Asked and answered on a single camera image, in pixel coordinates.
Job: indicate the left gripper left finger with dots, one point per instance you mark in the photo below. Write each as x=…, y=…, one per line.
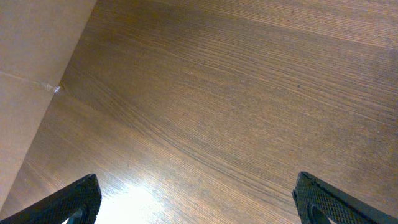
x=79, y=202

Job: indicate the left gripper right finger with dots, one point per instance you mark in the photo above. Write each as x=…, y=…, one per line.
x=319, y=202

